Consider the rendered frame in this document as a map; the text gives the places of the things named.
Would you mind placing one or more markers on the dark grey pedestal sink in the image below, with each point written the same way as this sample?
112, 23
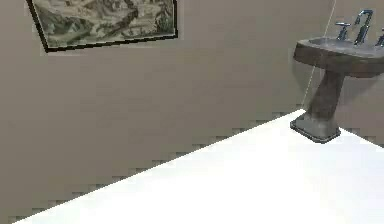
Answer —
328, 66

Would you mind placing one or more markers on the black framed landscape picture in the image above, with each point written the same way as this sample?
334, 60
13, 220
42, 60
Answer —
103, 20

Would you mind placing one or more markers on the grey metal sink faucet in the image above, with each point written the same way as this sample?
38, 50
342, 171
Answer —
363, 26

